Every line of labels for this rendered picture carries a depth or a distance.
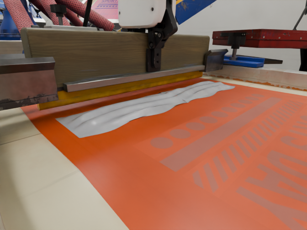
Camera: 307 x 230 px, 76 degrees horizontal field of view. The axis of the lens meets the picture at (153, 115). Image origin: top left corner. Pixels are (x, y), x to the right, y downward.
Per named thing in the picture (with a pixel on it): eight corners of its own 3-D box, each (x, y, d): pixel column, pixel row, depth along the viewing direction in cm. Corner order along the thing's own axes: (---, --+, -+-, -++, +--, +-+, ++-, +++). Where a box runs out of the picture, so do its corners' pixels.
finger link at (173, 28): (151, -18, 30) (139, 17, 34) (182, 11, 28) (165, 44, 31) (156, -16, 31) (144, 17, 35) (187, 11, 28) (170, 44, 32)
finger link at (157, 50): (145, 31, 32) (145, 71, 35) (159, 31, 30) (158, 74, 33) (159, 32, 34) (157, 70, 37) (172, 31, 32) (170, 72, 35)
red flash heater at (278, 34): (279, 47, 155) (283, 31, 150) (345, 51, 113) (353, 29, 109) (210, 47, 140) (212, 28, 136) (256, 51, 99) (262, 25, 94)
